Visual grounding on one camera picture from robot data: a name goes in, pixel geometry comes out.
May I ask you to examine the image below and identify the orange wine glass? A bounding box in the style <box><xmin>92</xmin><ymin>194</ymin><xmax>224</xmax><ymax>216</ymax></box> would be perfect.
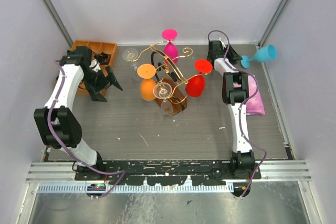
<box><xmin>137</xmin><ymin>63</ymin><xmax>156</xmax><ymax>101</ymax></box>

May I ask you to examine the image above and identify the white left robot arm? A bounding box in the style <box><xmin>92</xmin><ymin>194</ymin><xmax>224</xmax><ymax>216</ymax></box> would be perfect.
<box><xmin>34</xmin><ymin>46</ymin><xmax>120</xmax><ymax>180</ymax></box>

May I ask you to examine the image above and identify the gold wire glass rack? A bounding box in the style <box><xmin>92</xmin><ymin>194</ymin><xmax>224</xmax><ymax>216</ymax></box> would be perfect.
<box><xmin>136</xmin><ymin>40</ymin><xmax>198</xmax><ymax>116</ymax></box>

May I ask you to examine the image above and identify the wooden compartment tray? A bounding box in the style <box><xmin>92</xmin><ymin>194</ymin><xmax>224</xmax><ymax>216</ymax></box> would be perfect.
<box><xmin>54</xmin><ymin>39</ymin><xmax>118</xmax><ymax>96</ymax></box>

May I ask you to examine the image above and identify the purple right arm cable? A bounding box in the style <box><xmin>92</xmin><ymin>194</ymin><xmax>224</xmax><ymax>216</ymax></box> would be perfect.
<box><xmin>207</xmin><ymin>29</ymin><xmax>268</xmax><ymax>198</ymax></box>

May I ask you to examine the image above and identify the clear wine glass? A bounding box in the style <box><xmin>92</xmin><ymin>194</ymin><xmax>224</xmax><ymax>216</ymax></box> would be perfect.
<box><xmin>153</xmin><ymin>82</ymin><xmax>173</xmax><ymax>118</ymax></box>
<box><xmin>122</xmin><ymin>48</ymin><xmax>140</xmax><ymax>81</ymax></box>

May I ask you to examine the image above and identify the purple cartoon pouch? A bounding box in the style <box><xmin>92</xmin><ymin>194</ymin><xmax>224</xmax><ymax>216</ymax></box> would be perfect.
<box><xmin>246</xmin><ymin>75</ymin><xmax>265</xmax><ymax>115</ymax></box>

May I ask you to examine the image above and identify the black orange rolled tie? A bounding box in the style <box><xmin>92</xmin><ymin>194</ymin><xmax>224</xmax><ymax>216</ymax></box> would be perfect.
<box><xmin>94</xmin><ymin>52</ymin><xmax>111</xmax><ymax>65</ymax></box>

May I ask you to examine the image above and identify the pink wine glass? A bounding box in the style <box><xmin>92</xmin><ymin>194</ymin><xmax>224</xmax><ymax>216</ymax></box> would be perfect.
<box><xmin>161</xmin><ymin>28</ymin><xmax>179</xmax><ymax>63</ymax></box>

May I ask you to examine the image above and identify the aluminium front rail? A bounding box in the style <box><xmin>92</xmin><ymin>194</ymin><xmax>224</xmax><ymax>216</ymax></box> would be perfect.
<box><xmin>26</xmin><ymin>160</ymin><xmax>311</xmax><ymax>194</ymax></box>

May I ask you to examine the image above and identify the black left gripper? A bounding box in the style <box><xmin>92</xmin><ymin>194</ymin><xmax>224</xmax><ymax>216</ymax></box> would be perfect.
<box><xmin>82</xmin><ymin>66</ymin><xmax>122</xmax><ymax>102</ymax></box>

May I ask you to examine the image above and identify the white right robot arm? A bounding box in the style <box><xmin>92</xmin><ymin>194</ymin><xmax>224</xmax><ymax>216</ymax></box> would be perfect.
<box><xmin>136</xmin><ymin>38</ymin><xmax>258</xmax><ymax>179</ymax></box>

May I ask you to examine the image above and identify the blue wine glass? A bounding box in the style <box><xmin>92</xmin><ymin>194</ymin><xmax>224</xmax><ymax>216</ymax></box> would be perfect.
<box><xmin>240</xmin><ymin>45</ymin><xmax>278</xmax><ymax>68</ymax></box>

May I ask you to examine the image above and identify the red wine glass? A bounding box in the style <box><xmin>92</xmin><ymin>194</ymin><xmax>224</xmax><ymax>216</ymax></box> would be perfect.
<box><xmin>185</xmin><ymin>59</ymin><xmax>213</xmax><ymax>98</ymax></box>

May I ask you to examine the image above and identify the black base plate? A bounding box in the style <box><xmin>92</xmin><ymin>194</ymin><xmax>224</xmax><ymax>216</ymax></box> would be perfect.
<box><xmin>72</xmin><ymin>160</ymin><xmax>253</xmax><ymax>186</ymax></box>

